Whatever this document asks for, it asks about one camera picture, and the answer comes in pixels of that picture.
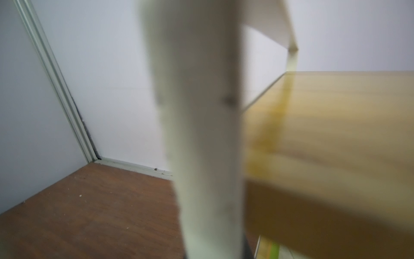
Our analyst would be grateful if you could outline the white metal yellow wood bookshelf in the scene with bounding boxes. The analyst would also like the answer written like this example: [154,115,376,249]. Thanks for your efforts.
[138,1,414,259]

